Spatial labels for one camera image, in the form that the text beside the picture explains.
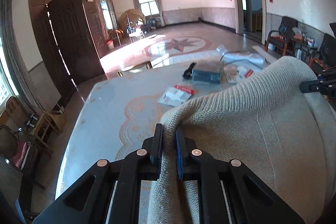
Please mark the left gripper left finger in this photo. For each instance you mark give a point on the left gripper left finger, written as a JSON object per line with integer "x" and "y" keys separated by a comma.
{"x": 109, "y": 192}

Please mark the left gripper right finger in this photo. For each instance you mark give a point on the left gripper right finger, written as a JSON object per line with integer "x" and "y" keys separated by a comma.
{"x": 228, "y": 191}

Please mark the beige knit sweater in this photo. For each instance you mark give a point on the beige knit sweater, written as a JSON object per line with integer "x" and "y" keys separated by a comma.
{"x": 285, "y": 137}

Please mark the black leather armchair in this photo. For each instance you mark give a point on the black leather armchair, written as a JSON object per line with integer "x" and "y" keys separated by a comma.
{"x": 324, "y": 58}

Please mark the black wooden armchair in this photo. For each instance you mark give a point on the black wooden armchair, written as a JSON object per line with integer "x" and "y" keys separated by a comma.
{"x": 282, "y": 37}

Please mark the clear plastic bag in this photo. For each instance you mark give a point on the clear plastic bag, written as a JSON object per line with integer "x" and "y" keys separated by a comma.
{"x": 255, "y": 58}

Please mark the wooden chair red cushion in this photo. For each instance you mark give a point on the wooden chair red cushion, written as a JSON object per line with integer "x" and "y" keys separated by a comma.
{"x": 22, "y": 147}

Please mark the floral table cloth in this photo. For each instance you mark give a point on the floral table cloth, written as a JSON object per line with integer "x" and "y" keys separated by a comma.
{"x": 121, "y": 112}

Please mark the red white card packet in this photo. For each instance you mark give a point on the red white card packet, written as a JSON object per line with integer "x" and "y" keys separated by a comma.
{"x": 234, "y": 78}

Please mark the dark grey box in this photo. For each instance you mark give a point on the dark grey box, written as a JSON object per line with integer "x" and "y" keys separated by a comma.
{"x": 208, "y": 72}

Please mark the red waste bin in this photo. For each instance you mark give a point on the red waste bin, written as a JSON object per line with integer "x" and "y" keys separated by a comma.
{"x": 110, "y": 44}

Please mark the dark wooden door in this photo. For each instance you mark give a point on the dark wooden door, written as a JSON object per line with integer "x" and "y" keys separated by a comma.
{"x": 70, "y": 41}

